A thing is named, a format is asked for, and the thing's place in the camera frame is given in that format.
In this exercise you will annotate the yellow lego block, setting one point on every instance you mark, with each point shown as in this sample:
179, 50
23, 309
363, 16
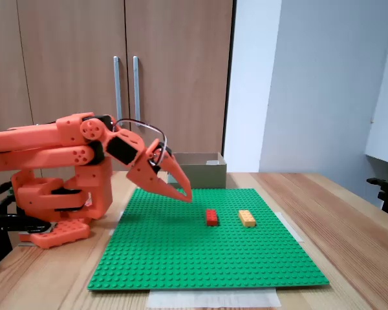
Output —
247, 219

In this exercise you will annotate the cardboard box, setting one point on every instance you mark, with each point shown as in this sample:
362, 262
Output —
207, 176

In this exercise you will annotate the red lego block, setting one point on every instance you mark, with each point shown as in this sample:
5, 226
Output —
212, 218

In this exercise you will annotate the green lego baseplate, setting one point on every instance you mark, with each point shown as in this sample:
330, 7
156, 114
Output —
181, 252

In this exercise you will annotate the short masking tape strip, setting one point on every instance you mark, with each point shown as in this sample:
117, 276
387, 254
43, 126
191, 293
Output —
291, 227
114, 232

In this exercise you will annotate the long masking tape strip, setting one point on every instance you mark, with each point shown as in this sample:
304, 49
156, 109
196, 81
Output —
213, 298

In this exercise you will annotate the wooden cabinet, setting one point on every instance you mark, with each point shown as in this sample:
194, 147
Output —
68, 48

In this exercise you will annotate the black table clamp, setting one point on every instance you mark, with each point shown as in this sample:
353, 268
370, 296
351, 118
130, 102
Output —
6, 223

